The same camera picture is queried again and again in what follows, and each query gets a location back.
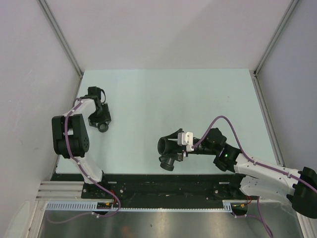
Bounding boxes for black threaded coupling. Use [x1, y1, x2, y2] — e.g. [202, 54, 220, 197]
[98, 122, 109, 133]

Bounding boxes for black pipe tee fitting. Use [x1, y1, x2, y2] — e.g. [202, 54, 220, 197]
[158, 137, 181, 172]

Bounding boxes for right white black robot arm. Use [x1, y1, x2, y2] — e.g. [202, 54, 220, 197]
[158, 128, 317, 219]

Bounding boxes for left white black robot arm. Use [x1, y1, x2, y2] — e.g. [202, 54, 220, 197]
[52, 86, 111, 198]

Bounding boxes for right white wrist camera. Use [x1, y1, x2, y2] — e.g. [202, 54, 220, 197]
[177, 132, 194, 152]

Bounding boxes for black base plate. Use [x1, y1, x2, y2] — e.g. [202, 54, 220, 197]
[52, 174, 257, 206]

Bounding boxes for aluminium frame rail left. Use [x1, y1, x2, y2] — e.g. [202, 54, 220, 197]
[29, 71, 85, 238]

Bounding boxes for white slotted cable duct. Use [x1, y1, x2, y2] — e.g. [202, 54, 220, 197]
[46, 200, 258, 213]

